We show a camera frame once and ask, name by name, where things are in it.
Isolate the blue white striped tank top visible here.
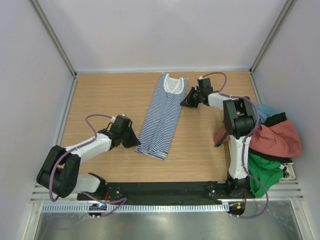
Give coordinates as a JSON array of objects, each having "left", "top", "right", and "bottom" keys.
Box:
[{"left": 135, "top": 72, "right": 189, "bottom": 160}]

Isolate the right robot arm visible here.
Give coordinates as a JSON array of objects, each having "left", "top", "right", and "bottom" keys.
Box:
[{"left": 180, "top": 78, "right": 259, "bottom": 198}]

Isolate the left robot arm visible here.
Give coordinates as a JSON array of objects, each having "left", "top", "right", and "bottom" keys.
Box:
[{"left": 36, "top": 114, "right": 140, "bottom": 202}]

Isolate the teal tank top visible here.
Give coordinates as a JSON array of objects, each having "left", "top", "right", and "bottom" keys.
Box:
[{"left": 256, "top": 104, "right": 280, "bottom": 124}]

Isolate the black tank top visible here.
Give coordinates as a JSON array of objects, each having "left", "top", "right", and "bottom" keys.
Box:
[{"left": 264, "top": 112, "right": 287, "bottom": 127}]

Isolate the red tank top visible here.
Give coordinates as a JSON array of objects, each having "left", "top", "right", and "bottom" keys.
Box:
[{"left": 214, "top": 118, "right": 303, "bottom": 159}]

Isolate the green tank top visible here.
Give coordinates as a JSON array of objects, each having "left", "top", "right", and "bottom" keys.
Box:
[{"left": 247, "top": 153, "right": 284, "bottom": 191}]

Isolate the white plastic tray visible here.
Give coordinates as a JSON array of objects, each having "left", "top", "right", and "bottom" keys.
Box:
[{"left": 279, "top": 163, "right": 296, "bottom": 181}]

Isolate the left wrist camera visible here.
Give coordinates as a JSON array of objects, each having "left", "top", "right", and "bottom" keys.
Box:
[{"left": 110, "top": 114, "right": 128, "bottom": 124}]

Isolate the slotted cable duct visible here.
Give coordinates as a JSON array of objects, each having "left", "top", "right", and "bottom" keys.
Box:
[{"left": 41, "top": 202, "right": 229, "bottom": 214}]

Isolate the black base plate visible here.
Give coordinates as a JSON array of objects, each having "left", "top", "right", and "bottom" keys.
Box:
[{"left": 92, "top": 181, "right": 254, "bottom": 206}]

